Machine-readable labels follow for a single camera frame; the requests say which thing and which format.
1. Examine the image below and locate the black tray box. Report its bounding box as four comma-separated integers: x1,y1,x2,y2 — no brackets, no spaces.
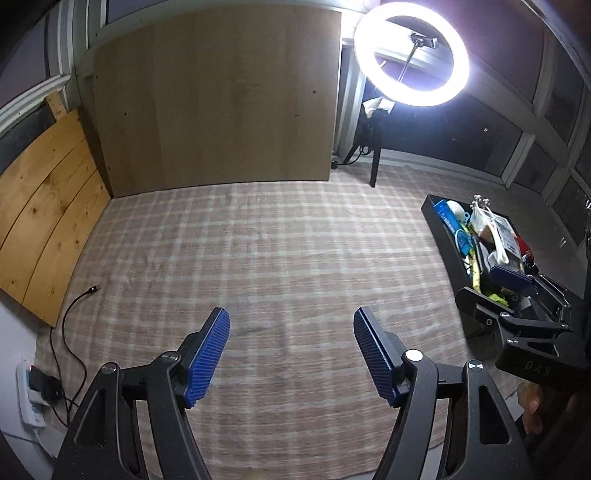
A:
420,193,574,340

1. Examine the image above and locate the large wooden board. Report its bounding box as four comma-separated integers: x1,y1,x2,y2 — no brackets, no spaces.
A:
93,3,342,197

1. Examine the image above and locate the black tripod stand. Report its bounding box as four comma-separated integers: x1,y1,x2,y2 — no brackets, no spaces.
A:
341,33,439,188

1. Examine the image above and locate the pine wood plank panel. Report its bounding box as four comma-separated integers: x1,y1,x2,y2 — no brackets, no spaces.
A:
1,92,111,326

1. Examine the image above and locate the ring light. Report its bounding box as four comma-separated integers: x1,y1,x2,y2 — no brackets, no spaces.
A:
353,2,470,107

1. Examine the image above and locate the red pouch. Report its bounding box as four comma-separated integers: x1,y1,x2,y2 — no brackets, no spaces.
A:
515,235,535,263

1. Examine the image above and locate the person's right hand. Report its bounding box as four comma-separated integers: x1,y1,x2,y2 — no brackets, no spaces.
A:
517,381,544,435

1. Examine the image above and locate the white power strip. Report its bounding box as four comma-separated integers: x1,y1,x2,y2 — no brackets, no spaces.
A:
16,359,46,429

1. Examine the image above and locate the blue wipes packet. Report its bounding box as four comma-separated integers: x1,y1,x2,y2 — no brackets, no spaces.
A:
434,200,473,257

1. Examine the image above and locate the black charger cable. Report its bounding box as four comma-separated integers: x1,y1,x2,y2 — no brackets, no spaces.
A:
28,284,102,428

